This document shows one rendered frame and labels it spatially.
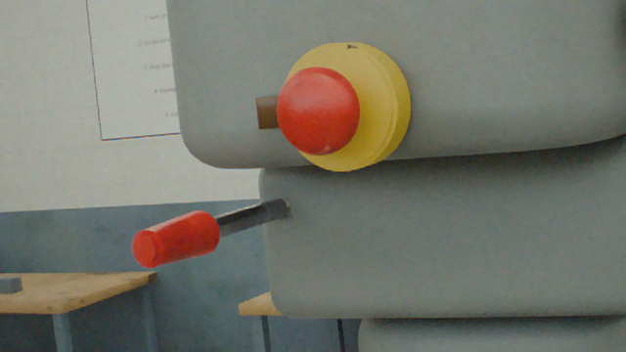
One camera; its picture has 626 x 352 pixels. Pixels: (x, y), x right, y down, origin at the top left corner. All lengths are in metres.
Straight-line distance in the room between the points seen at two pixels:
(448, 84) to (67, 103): 5.78
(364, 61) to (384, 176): 0.14
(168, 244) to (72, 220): 5.77
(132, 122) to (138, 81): 0.21
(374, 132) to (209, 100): 0.10
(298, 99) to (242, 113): 0.08
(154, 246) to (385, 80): 0.14
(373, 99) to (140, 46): 5.48
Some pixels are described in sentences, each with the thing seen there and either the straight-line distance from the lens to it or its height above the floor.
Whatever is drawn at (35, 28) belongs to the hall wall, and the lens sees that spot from 6.44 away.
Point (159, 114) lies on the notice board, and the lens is 6.00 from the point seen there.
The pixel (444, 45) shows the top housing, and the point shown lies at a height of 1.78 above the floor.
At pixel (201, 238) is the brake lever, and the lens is 0.64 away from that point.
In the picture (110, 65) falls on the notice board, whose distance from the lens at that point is 6.15.
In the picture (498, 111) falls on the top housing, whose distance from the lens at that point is 0.57.
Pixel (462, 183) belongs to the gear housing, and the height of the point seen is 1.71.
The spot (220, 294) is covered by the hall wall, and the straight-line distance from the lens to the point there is 5.95.
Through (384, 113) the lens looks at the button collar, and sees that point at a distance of 0.57.
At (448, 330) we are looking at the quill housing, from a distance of 0.75.
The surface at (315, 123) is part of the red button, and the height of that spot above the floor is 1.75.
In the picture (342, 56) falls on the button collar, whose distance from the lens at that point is 0.58.
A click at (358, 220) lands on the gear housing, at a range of 0.71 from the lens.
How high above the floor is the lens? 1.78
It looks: 5 degrees down
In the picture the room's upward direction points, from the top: 6 degrees counter-clockwise
